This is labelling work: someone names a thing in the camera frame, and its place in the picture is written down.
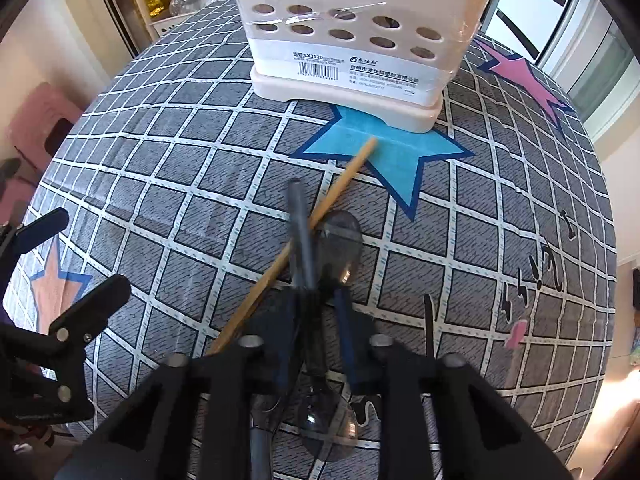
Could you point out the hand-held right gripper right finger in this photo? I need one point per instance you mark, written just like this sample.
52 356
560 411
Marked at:
347 335

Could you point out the bamboo chopstick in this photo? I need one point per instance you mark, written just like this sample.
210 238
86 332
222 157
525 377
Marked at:
345 180

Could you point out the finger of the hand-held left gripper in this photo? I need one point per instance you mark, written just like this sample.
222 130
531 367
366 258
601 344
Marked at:
42 225
95 305

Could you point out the pink plastic stool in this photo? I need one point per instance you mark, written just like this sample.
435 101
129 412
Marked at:
45 120

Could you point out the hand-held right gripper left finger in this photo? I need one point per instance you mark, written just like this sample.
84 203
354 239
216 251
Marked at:
285 340

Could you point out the sliding glass door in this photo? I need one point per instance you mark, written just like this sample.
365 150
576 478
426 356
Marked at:
560 15

